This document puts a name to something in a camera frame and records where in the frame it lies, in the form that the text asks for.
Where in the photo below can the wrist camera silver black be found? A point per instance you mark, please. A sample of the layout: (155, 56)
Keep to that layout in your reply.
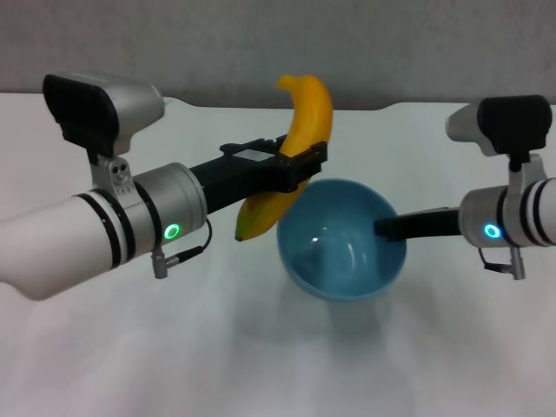
(95, 113)
(504, 123)

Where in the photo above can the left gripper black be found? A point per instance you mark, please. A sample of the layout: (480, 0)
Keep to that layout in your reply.
(243, 178)

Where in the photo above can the blue plastic bowl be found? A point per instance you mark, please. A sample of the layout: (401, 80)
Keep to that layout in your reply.
(339, 265)

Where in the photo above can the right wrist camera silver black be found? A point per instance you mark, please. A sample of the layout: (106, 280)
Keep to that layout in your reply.
(504, 123)

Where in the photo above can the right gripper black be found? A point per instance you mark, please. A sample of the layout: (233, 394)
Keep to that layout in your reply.
(434, 223)

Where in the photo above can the yellow banana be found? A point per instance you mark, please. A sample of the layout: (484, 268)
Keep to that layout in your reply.
(310, 113)

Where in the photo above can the right robot arm silver white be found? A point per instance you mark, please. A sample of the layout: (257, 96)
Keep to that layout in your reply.
(521, 213)

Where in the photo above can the left robot arm silver white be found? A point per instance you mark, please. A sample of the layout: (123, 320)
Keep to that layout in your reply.
(65, 243)

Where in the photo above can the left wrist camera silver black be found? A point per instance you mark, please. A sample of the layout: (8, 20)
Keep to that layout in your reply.
(95, 113)

